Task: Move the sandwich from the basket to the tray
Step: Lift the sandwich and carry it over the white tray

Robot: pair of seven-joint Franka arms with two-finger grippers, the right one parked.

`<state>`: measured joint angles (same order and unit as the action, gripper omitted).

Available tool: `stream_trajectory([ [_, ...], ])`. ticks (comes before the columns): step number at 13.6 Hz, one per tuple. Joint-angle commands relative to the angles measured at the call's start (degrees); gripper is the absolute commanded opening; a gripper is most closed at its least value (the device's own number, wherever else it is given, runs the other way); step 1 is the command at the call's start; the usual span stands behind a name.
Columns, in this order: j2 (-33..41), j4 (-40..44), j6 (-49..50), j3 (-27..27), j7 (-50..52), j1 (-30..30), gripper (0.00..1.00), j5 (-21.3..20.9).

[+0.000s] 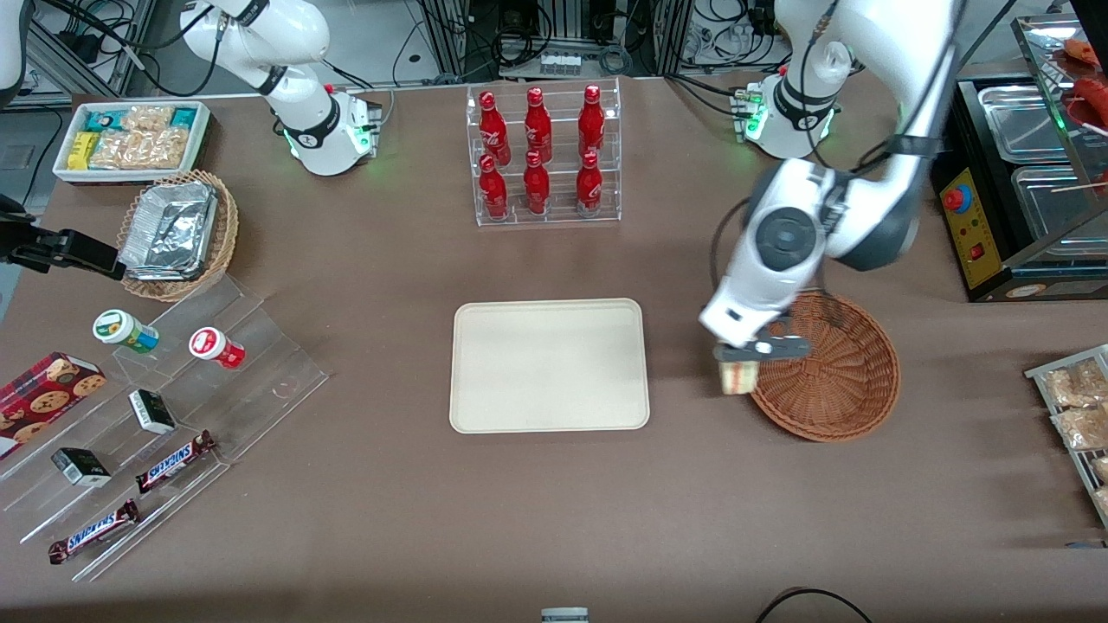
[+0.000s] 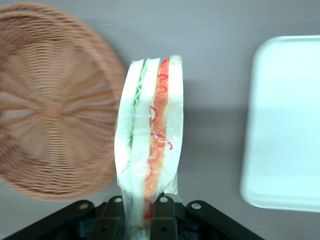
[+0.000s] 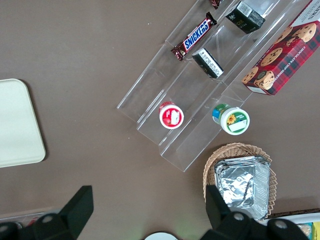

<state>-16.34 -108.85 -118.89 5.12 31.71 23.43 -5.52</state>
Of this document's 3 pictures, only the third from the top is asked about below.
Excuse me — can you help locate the yellow snack pack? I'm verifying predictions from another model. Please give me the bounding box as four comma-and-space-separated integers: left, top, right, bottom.
311, 221, 320, 240

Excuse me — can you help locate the beige rectangular tray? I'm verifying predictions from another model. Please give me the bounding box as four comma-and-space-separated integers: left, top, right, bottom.
0, 78, 47, 169

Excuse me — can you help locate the red lid yogurt cup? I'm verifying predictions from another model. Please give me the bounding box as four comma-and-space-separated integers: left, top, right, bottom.
158, 101, 185, 130

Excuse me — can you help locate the aluminium foil tray stack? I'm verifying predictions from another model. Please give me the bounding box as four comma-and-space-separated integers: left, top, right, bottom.
214, 155, 272, 221

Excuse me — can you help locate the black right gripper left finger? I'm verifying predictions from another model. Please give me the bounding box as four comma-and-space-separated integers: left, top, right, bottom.
0, 184, 95, 240

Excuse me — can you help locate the clear acrylic stepped display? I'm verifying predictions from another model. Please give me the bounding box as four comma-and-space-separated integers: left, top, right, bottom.
116, 0, 320, 173

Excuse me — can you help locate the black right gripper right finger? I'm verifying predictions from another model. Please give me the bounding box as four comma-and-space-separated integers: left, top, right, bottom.
204, 184, 311, 240

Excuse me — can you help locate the white plastic snack bin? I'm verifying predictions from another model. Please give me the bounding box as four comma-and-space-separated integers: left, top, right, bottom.
271, 212, 320, 240

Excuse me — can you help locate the clear bag of crackers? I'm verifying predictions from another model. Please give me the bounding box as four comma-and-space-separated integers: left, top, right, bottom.
298, 223, 313, 237

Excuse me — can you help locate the small black box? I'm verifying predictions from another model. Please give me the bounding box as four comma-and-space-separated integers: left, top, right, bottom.
191, 47, 225, 80
225, 0, 266, 35

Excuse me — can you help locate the red plaid cookie box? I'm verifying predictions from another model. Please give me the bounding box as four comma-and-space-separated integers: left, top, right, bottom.
241, 0, 320, 97

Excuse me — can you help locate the light wicker basket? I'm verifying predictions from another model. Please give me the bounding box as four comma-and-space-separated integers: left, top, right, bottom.
202, 142, 278, 221

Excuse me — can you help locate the green lid yogurt cup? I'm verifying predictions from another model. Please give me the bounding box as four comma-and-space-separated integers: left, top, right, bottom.
211, 103, 251, 136

